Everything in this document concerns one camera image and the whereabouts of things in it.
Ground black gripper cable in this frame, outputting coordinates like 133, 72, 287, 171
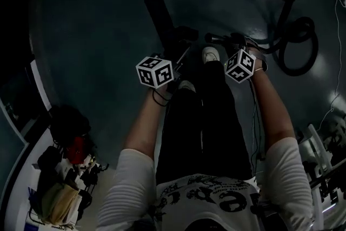
152, 88, 174, 108
249, 78, 262, 180

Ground black vacuum hose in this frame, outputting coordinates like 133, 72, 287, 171
254, 0, 320, 77

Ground yellow folded cloth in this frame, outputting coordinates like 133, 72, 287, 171
50, 183, 79, 226

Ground person's left forearm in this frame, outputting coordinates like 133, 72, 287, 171
123, 85, 174, 155

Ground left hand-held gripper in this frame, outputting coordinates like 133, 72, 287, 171
136, 46, 191, 89

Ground white printed t-shirt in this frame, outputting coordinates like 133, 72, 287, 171
96, 136, 315, 231

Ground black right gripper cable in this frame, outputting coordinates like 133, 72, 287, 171
249, 78, 262, 180

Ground person's white shoe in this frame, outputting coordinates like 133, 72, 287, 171
177, 80, 197, 93
202, 46, 221, 64

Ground person's right forearm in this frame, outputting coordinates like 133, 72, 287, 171
248, 43, 296, 150

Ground red cloth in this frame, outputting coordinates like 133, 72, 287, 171
66, 136, 87, 166

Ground cluttered white equipment desk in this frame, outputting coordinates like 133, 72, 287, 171
296, 115, 346, 231

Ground white framed glass panel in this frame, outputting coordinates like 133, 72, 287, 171
0, 59, 52, 149

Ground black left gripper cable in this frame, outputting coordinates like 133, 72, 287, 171
152, 88, 174, 108

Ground green folded cloth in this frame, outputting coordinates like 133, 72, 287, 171
39, 182, 65, 220

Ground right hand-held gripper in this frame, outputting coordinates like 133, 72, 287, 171
223, 32, 256, 84

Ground person's right white shoe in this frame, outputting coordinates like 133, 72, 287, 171
202, 46, 221, 64

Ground person's left white shoe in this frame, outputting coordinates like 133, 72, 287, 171
177, 80, 197, 93

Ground black trousers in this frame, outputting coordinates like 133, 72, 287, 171
155, 58, 254, 185

